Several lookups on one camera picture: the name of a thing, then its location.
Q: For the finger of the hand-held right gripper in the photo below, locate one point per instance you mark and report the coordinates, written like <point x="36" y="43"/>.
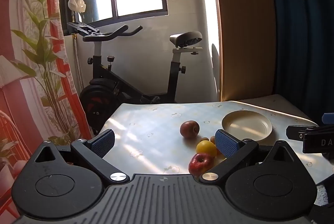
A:
<point x="328" y="118"/>
<point x="294" y="132"/>

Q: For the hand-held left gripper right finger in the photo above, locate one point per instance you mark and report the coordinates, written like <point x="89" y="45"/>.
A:
<point x="225" y="143"/>

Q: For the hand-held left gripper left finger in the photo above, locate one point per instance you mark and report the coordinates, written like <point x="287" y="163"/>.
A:
<point x="104" y="141"/>

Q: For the yellow lemon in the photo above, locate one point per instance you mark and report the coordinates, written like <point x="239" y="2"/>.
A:
<point x="206" y="148"/>

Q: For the small brown round fruit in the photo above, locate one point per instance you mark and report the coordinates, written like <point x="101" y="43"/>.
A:
<point x="212" y="140"/>
<point x="204" y="139"/>

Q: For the cream round plate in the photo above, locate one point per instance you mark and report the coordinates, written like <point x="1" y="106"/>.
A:
<point x="246" y="126"/>

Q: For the shiny red apple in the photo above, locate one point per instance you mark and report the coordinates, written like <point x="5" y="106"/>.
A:
<point x="200" y="164"/>

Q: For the dull red apple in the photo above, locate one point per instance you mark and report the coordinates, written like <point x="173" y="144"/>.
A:
<point x="189" y="129"/>

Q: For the floral checked tablecloth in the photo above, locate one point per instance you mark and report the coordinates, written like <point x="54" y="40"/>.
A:
<point x="151" y="132"/>

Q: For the black exercise bike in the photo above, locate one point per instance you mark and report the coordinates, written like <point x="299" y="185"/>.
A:
<point x="99" y="93"/>

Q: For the white fuzzy cloth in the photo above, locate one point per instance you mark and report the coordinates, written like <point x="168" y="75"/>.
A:
<point x="322" y="195"/>

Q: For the dark blue curtain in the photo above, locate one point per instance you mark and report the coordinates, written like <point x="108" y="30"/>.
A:
<point x="305" y="30"/>

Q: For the printed plant curtain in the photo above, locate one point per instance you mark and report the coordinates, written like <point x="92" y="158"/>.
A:
<point x="21" y="83"/>

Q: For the wooden board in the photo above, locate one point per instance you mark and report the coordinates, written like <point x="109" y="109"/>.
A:
<point x="245" y="30"/>

